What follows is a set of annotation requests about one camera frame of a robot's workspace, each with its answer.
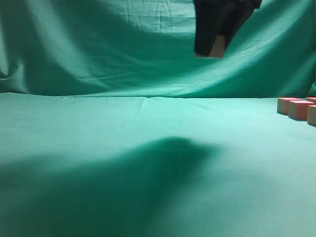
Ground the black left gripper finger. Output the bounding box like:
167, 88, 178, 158
194, 0, 227, 55

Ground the green cloth backdrop and cover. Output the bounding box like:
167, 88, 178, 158
0, 0, 316, 237

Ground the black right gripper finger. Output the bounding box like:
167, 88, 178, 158
221, 0, 262, 50

